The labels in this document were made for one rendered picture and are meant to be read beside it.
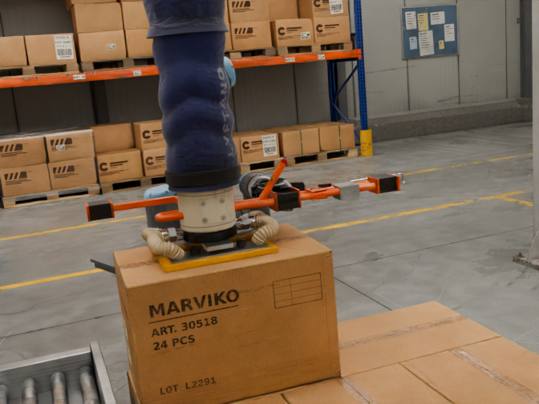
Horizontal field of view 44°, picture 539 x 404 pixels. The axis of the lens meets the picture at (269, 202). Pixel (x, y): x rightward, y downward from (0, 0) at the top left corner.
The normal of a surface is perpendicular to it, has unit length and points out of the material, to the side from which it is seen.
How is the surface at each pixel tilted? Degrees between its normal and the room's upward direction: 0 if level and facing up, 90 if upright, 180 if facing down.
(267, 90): 90
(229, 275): 90
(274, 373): 90
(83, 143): 90
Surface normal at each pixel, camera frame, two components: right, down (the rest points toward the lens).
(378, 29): 0.37, 0.15
